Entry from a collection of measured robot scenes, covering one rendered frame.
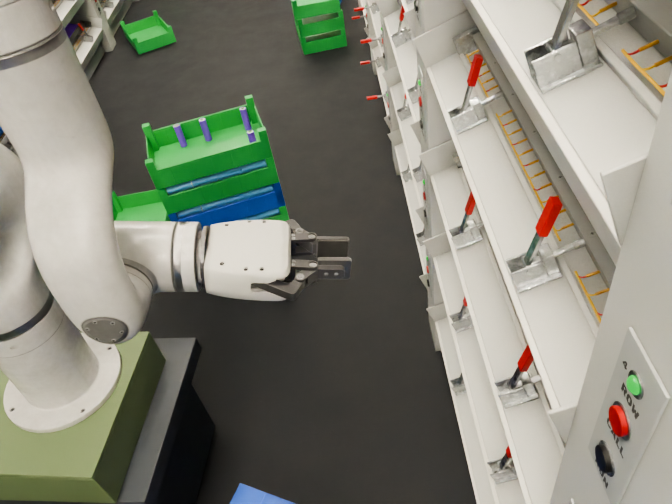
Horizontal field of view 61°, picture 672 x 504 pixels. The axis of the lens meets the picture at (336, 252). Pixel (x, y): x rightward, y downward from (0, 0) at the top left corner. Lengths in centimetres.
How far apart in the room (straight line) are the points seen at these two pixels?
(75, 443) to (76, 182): 51
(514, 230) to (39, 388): 73
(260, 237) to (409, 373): 74
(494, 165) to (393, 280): 90
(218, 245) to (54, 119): 22
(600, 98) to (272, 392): 111
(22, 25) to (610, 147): 45
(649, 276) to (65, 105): 48
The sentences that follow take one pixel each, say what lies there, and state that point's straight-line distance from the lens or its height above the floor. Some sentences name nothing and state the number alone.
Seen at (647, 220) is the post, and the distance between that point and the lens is 29.
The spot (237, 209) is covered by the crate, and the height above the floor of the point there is 19.
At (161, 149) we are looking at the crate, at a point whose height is 32.
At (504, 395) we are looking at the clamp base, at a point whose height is 54.
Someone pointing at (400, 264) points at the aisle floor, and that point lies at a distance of 158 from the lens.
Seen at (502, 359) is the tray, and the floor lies 52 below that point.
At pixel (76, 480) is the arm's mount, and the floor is 36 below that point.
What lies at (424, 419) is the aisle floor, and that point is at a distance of 129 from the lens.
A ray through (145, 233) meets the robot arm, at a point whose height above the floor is 72.
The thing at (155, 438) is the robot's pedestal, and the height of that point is 28.
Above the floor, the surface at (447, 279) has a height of 32.
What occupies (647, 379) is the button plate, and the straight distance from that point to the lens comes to 31.
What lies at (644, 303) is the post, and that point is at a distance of 30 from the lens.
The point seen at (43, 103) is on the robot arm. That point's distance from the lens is 58.
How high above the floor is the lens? 112
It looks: 43 degrees down
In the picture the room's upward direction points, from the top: 11 degrees counter-clockwise
